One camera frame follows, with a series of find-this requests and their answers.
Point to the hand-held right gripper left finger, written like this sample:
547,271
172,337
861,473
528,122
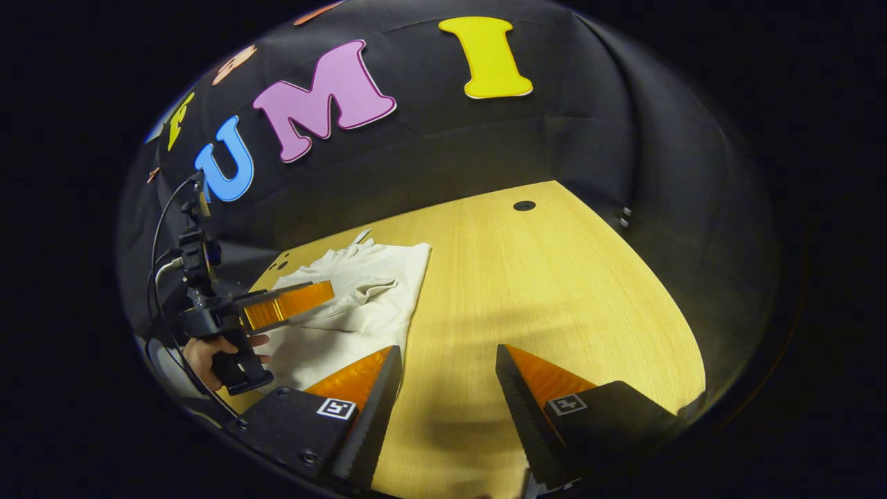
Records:
374,416

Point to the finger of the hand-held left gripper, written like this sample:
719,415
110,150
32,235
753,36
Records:
291,305

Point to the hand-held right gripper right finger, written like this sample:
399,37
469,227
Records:
523,416

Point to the cream white sweater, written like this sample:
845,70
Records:
360,305

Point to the black backdrop cloth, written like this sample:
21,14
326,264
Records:
589,138

